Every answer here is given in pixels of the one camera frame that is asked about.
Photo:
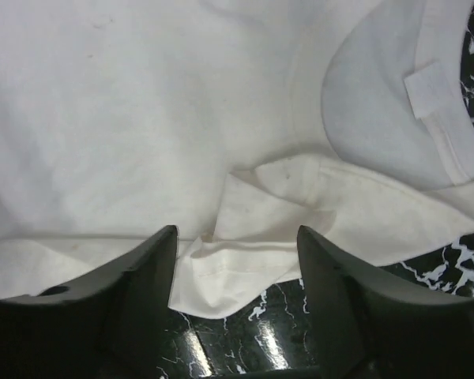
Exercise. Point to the cream white t shirt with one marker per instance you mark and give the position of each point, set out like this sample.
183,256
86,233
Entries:
237,122

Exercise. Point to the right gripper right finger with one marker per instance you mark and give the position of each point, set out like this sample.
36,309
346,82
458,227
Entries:
369,323

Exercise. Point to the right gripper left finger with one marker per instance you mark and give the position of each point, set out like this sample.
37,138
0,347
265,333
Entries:
113,315

